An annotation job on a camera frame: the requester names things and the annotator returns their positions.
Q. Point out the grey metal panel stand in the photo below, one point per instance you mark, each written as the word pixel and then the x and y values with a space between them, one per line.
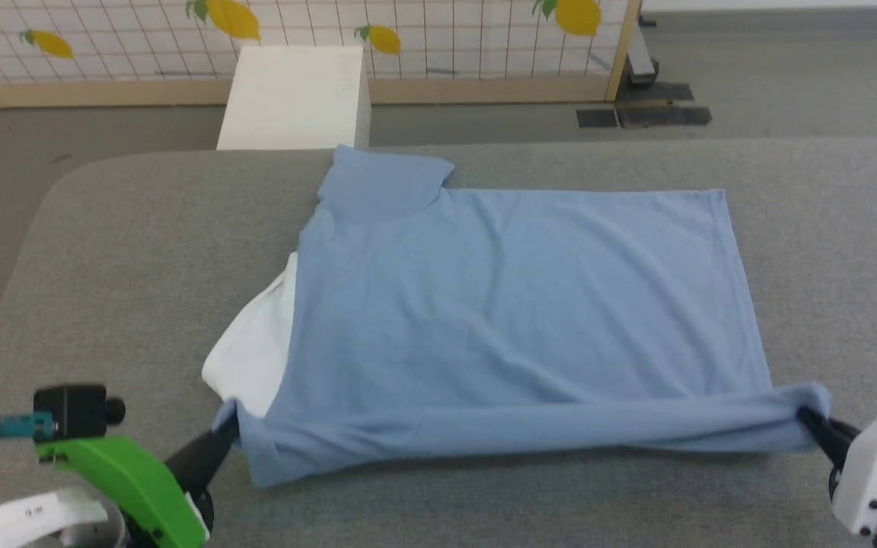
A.
pixel 640 57

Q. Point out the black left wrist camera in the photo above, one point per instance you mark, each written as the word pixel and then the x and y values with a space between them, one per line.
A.
pixel 73 411

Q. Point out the small black floor mat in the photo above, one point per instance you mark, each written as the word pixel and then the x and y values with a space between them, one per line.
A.
pixel 597 118

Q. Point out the light blue shirt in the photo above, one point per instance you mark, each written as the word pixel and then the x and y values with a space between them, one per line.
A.
pixel 515 320

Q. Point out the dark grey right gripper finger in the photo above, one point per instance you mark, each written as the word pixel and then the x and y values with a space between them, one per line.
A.
pixel 830 438

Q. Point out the lemon print partition panel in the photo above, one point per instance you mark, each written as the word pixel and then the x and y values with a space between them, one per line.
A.
pixel 446 38

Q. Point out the white paper label tag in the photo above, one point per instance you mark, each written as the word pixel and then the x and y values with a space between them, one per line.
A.
pixel 35 514

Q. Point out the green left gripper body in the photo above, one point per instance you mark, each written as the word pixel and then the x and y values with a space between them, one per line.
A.
pixel 134 487

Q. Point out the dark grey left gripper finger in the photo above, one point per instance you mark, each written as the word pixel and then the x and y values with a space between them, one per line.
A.
pixel 202 457

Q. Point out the large black floor mat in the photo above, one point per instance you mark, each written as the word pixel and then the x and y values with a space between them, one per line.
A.
pixel 663 110

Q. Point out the white box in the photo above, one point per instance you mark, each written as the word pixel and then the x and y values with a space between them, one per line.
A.
pixel 294 99

